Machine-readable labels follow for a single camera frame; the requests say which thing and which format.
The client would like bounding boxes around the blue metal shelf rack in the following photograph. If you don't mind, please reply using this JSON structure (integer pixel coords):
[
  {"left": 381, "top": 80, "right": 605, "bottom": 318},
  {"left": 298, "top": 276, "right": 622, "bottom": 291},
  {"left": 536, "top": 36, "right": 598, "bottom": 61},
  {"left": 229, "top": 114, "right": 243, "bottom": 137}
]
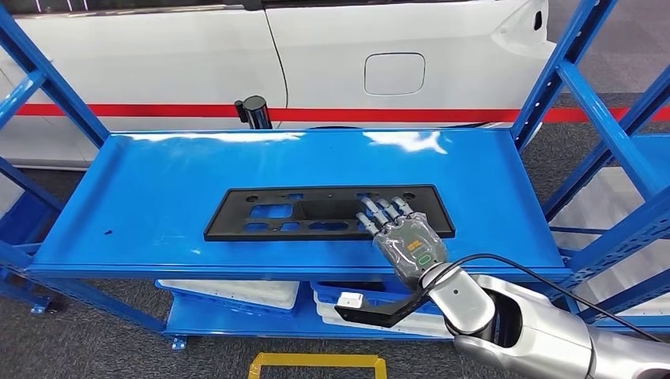
[
  {"left": 0, "top": 0, "right": 670, "bottom": 351},
  {"left": 633, "top": 133, "right": 670, "bottom": 168}
]

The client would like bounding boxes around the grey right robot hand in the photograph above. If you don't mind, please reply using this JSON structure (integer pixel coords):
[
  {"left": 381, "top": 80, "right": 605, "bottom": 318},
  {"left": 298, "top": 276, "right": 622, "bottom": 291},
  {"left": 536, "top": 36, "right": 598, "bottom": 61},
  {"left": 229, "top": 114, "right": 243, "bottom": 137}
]
[{"left": 356, "top": 196, "right": 449, "bottom": 291}]

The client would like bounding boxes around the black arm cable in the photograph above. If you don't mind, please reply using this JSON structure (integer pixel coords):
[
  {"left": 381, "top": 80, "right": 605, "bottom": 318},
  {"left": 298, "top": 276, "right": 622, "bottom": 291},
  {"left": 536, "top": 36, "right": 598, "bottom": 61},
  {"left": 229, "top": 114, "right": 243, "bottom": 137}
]
[{"left": 418, "top": 253, "right": 666, "bottom": 343}]

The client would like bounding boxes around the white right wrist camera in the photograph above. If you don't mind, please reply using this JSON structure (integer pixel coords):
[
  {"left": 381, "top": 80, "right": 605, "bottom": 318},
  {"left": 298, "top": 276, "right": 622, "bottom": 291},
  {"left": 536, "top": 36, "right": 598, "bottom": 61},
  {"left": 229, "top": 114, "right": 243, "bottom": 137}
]
[{"left": 336, "top": 292, "right": 365, "bottom": 310}]

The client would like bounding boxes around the black plastic panel part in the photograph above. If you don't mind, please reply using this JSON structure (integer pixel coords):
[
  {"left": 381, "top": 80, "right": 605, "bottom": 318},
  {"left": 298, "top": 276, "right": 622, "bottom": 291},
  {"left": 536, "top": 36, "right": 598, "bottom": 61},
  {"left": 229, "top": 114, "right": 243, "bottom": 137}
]
[{"left": 204, "top": 184, "right": 455, "bottom": 242}]

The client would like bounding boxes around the white car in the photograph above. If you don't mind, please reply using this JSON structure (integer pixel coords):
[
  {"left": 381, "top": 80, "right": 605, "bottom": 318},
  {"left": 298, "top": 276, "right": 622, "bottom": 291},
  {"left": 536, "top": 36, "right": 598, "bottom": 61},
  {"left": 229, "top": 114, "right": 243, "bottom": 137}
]
[{"left": 0, "top": 0, "right": 556, "bottom": 171}]

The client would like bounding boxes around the red barrier belt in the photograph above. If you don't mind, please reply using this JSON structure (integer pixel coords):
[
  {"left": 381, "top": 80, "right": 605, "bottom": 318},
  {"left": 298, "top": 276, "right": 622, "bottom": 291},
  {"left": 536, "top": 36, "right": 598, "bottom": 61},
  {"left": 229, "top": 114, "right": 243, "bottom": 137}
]
[{"left": 15, "top": 103, "right": 670, "bottom": 125}]

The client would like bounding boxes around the black camera bracket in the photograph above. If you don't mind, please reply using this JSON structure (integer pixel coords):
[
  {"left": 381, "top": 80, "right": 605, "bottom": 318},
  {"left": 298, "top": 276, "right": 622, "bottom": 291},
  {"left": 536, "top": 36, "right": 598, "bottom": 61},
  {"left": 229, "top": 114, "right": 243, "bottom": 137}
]
[{"left": 334, "top": 292, "right": 435, "bottom": 329}]

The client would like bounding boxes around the black stanchion post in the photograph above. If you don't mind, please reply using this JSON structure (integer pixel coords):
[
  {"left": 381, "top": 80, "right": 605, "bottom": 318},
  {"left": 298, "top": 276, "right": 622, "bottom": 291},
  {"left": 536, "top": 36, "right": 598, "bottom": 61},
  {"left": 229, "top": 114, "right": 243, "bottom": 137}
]
[{"left": 234, "top": 95, "right": 273, "bottom": 131}]

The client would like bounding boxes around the white panel stack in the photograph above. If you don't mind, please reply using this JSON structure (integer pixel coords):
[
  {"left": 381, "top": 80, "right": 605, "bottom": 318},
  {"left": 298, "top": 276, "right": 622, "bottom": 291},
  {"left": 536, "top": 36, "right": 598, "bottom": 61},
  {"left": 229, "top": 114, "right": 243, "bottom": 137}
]
[{"left": 549, "top": 166, "right": 670, "bottom": 315}]

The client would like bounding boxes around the white tray stack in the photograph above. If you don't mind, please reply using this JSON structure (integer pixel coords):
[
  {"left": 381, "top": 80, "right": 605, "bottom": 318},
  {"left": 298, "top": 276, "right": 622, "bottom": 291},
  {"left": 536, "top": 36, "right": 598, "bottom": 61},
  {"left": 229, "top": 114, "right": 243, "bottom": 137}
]
[
  {"left": 156, "top": 280, "right": 301, "bottom": 310},
  {"left": 313, "top": 290, "right": 454, "bottom": 339}
]

